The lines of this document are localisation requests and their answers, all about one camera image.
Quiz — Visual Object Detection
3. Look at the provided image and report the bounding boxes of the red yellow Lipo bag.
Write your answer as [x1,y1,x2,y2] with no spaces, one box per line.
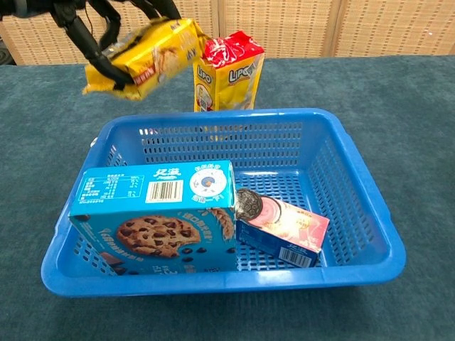
[193,31,266,113]

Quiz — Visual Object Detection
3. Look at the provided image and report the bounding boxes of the bamboo folding screen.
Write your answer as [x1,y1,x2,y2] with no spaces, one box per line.
[0,0,455,67]

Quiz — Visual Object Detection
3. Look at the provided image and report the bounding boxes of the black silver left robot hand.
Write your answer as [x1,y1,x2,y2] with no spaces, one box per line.
[0,0,182,90]

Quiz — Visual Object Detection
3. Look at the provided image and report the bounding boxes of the blue plastic perforated basket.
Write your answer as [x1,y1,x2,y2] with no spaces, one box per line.
[40,108,407,298]

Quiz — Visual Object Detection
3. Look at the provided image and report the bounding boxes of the yellow snack pack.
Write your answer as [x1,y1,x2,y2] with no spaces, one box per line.
[82,17,210,102]

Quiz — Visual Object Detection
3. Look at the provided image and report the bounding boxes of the blue pink biscuit box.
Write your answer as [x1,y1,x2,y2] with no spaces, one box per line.
[234,187,331,268]

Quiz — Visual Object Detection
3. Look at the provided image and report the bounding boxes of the blue chocolate chip cookie box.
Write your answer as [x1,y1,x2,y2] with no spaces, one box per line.
[68,159,238,277]

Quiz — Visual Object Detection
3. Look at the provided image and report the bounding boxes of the dark blue carpet table cover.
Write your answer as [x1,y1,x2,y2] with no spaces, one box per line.
[0,55,455,341]

